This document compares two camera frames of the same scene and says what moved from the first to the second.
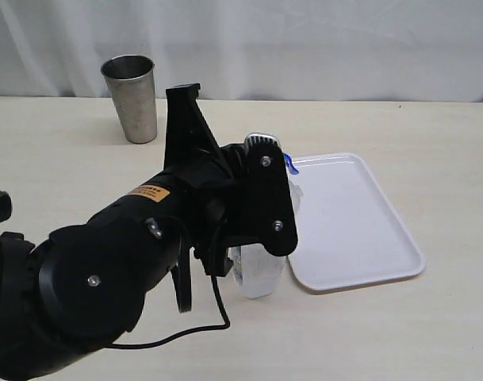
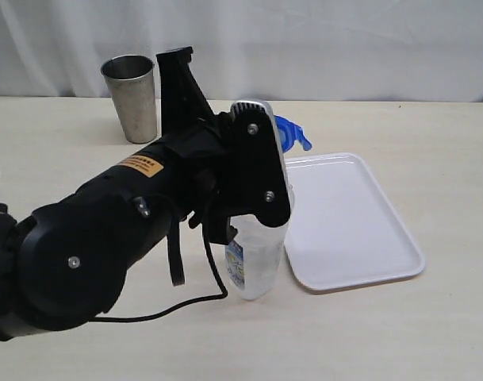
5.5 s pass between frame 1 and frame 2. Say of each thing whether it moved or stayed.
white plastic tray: stayed
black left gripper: moved
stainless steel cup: stayed
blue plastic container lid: moved
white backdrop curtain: stayed
